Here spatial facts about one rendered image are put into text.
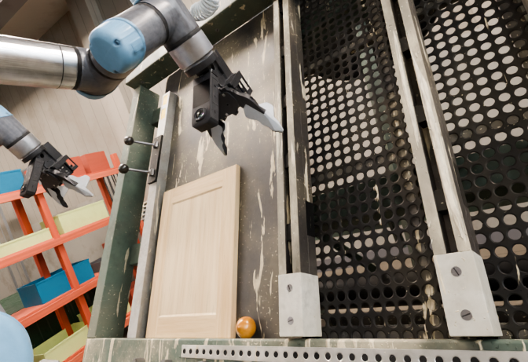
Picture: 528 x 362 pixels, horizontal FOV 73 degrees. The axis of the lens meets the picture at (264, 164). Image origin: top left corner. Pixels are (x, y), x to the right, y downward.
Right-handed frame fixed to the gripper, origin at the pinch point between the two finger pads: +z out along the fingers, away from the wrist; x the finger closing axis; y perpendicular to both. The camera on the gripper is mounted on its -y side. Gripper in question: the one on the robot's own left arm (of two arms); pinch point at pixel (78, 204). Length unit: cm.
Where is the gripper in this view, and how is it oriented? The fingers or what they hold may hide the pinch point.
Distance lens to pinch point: 125.2
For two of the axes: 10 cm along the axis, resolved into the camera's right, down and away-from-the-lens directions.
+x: -8.1, 2.9, 5.1
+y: 2.5, -6.2, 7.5
